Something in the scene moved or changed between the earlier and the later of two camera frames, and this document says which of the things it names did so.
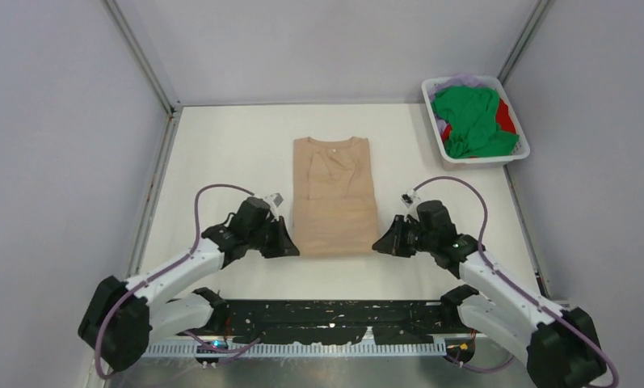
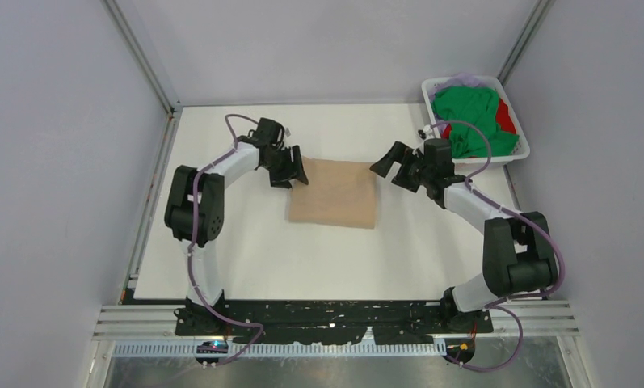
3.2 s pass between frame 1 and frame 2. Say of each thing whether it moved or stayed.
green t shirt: stayed
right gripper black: moved
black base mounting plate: stayed
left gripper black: moved
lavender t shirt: stayed
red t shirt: stayed
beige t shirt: moved
